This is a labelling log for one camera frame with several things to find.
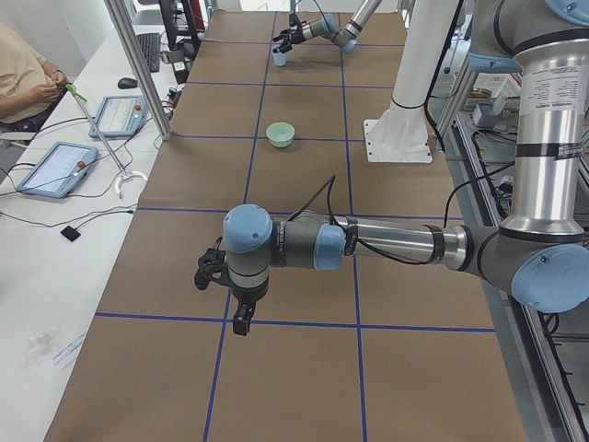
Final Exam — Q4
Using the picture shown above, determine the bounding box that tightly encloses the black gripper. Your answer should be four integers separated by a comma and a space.
231, 281, 269, 335
272, 25, 309, 53

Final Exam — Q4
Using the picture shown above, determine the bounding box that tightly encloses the light blue plastic cup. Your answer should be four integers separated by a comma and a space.
271, 44, 287, 67

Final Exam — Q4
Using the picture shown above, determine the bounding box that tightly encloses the green ceramic bowl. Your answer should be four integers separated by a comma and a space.
266, 122, 295, 148

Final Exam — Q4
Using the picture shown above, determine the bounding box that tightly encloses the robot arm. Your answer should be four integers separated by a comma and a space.
221, 1, 588, 335
272, 0, 382, 54

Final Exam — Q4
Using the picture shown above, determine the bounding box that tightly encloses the black keyboard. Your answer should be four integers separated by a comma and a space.
136, 32, 160, 73

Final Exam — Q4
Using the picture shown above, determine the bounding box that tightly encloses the white central pillar base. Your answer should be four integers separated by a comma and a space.
364, 0, 461, 164

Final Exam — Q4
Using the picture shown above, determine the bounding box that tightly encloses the black computer mouse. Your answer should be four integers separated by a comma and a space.
117, 77, 138, 89

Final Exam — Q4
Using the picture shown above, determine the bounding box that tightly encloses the far blue teach pendant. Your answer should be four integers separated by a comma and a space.
94, 96, 148, 138

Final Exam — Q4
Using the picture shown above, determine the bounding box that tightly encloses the blue teach pendant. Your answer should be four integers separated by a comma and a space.
17, 142, 98, 199
94, 96, 148, 138

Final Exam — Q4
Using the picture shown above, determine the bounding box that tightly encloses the metal reacher grabber stick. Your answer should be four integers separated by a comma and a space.
65, 83, 148, 199

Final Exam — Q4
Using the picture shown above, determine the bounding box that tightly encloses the small black square pad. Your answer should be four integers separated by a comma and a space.
60, 226, 81, 242

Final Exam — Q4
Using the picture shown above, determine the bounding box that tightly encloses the clear plastic bag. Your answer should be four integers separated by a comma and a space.
22, 325, 63, 369

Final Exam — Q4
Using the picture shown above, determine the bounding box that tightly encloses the near blue teach pendant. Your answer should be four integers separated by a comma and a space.
17, 142, 98, 199

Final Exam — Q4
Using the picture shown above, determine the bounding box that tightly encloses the person in beige shirt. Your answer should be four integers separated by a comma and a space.
1, 24, 69, 132

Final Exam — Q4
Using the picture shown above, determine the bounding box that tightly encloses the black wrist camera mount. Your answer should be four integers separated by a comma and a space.
194, 237, 232, 291
289, 12, 301, 28

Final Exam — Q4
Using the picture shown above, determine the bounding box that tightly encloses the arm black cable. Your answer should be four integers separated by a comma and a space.
287, 173, 516, 265

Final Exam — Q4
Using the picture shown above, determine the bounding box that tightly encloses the aluminium frame post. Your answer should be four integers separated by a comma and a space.
104, 0, 171, 141

